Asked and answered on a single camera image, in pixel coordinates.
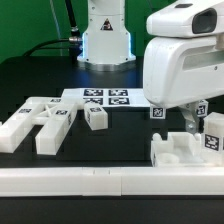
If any black cable on table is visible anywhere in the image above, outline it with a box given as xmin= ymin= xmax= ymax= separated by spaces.
xmin=22 ymin=37 xmax=83 ymax=57

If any white front rail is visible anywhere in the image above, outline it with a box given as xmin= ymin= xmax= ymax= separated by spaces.
xmin=0 ymin=167 xmax=224 ymax=197

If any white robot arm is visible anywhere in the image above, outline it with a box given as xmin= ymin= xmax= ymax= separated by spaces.
xmin=78 ymin=0 xmax=224 ymax=131

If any white marker base plate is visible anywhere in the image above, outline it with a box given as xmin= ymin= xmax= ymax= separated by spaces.
xmin=62 ymin=88 xmax=150 ymax=108

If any white chair back frame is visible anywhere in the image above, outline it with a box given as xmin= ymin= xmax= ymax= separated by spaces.
xmin=0 ymin=97 xmax=84 ymax=155

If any black hanging cable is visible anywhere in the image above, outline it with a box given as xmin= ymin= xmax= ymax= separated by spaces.
xmin=64 ymin=0 xmax=80 ymax=38

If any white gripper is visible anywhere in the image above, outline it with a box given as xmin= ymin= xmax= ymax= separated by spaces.
xmin=143 ymin=37 xmax=224 ymax=134

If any white chair seat part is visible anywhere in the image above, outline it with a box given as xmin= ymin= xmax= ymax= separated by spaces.
xmin=150 ymin=132 xmax=212 ymax=167

